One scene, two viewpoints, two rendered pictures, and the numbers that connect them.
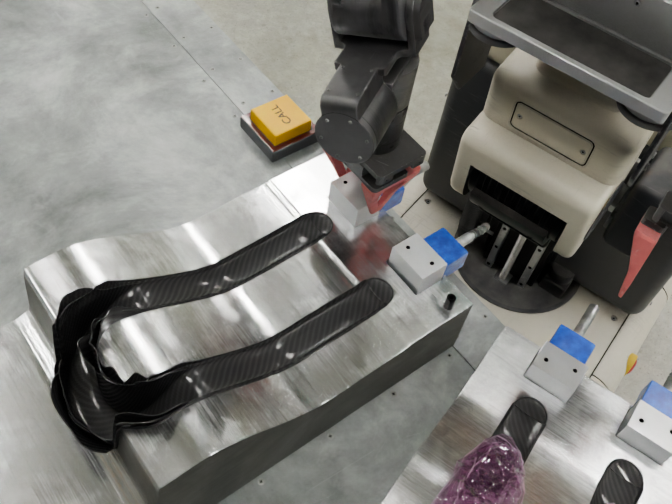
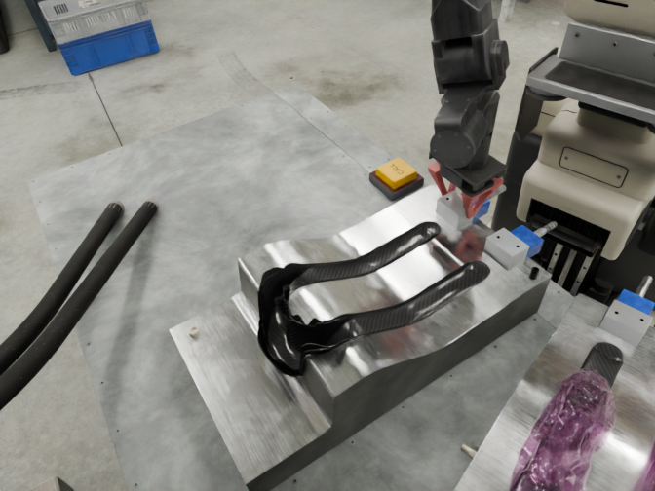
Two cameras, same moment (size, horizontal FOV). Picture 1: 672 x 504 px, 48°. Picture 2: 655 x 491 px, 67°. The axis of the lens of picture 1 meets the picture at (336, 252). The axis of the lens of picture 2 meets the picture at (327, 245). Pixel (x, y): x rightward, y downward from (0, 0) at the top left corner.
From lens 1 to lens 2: 12 cm
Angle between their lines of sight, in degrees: 13
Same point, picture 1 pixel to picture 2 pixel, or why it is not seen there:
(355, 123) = (459, 134)
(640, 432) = not seen: outside the picture
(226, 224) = (366, 232)
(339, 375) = (456, 325)
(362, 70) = (461, 100)
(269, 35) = not seen: hidden behind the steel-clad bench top
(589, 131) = (623, 160)
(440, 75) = not seen: hidden behind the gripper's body
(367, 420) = (478, 364)
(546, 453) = (627, 383)
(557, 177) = (600, 198)
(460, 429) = (554, 363)
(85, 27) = (268, 132)
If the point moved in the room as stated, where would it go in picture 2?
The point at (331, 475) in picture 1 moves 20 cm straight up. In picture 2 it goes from (454, 403) to (477, 319)
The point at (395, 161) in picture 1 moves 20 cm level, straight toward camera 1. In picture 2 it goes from (485, 173) to (469, 277)
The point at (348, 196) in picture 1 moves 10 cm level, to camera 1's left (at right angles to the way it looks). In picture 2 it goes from (450, 207) to (388, 201)
